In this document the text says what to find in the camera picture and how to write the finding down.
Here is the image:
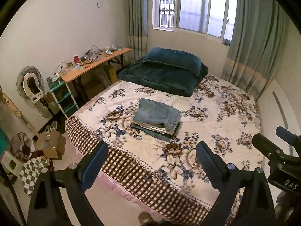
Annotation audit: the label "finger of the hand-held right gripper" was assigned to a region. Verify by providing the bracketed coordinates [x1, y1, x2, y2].
[252, 133, 284, 166]
[276, 126, 301, 147]

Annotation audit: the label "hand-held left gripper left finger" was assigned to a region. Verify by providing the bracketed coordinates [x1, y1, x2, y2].
[27, 141, 109, 226]

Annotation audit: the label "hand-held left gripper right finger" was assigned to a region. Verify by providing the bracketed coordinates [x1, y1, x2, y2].
[195, 141, 276, 226]

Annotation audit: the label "blue denim jeans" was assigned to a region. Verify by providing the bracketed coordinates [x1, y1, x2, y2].
[133, 98, 183, 133]

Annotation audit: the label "dark green folded pants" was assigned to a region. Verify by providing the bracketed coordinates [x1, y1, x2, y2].
[131, 123, 181, 143]

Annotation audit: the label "beige folded pants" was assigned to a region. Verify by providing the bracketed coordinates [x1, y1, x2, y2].
[134, 122, 176, 134]

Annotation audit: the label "bed with floral blanket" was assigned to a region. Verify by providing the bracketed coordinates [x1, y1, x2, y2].
[65, 74, 265, 226]

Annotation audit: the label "open cardboard box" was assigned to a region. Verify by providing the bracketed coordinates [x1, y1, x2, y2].
[36, 130, 67, 161]

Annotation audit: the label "pink bed skirt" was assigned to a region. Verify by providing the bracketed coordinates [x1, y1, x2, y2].
[97, 169, 223, 226]

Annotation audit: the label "white shoes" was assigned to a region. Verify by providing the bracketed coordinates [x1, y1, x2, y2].
[44, 121, 58, 135]

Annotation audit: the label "checkered cloth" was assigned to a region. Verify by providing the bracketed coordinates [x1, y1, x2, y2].
[18, 156, 48, 197]

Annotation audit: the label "brown mesh bag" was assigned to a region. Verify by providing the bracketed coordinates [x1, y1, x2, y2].
[10, 133, 33, 163]

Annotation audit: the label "green and white shelf rack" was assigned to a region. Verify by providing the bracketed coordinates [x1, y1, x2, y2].
[48, 79, 79, 119]

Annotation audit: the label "white and green box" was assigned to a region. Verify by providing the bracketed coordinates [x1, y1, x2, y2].
[0, 151, 22, 177]

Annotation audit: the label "brown cardboard box under desk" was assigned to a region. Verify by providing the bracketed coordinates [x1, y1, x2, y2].
[81, 68, 111, 100]

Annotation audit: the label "yellow cardboard box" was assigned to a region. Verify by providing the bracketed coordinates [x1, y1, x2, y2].
[103, 64, 118, 84]

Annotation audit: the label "wide striped green curtain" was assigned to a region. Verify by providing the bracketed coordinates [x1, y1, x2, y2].
[220, 0, 288, 101]

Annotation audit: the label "dark green folded quilt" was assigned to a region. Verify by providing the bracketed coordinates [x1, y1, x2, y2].
[117, 56, 209, 97]

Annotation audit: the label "wooden folding desk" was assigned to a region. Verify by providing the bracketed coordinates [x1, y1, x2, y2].
[58, 48, 133, 104]

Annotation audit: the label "standing electric fan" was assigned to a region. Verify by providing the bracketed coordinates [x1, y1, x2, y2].
[16, 66, 51, 118]

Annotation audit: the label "dark green pillow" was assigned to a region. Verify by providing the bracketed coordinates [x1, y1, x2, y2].
[143, 47, 203, 77]

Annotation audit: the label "sliding glass window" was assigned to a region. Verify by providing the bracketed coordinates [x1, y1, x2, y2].
[152, 0, 238, 44]

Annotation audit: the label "white padded seat ring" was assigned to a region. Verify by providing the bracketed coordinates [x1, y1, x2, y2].
[22, 73, 45, 104]

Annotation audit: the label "tangle of cables and tools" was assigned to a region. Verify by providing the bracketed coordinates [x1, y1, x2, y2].
[81, 44, 123, 64]

